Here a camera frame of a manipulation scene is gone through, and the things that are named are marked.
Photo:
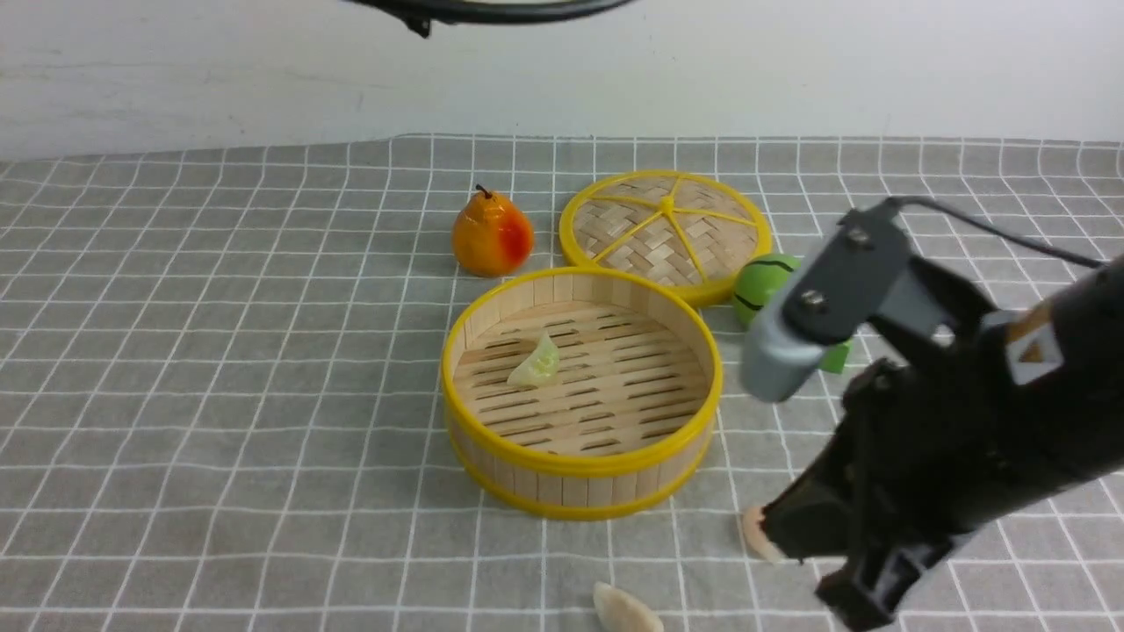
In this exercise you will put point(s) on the white dumpling bottom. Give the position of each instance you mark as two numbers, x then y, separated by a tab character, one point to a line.
618	610

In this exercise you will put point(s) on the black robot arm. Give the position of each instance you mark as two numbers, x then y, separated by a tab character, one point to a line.
990	412

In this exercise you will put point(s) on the woven bamboo steamer lid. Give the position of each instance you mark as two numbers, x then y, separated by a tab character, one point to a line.
686	232

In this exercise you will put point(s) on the pale green dumpling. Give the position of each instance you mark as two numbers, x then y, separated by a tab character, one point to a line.
539	368

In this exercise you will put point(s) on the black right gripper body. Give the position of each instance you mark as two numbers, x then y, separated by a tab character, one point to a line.
1019	407

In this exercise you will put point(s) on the grey checked tablecloth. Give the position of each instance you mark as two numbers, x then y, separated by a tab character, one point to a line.
220	373

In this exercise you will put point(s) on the green wooden cube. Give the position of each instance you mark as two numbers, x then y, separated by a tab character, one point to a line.
835	359

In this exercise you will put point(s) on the orange toy pear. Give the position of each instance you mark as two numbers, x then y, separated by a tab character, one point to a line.
491	236

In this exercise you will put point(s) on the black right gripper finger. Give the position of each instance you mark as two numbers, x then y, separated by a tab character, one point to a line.
865	594
823	513

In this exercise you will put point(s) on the green toy watermelon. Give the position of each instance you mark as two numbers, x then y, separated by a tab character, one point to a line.
758	281

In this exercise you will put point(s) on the bamboo steamer tray yellow rim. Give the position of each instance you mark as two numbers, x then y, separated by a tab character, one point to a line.
622	426

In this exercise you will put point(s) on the pink dumpling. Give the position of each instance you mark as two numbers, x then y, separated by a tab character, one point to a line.
756	539

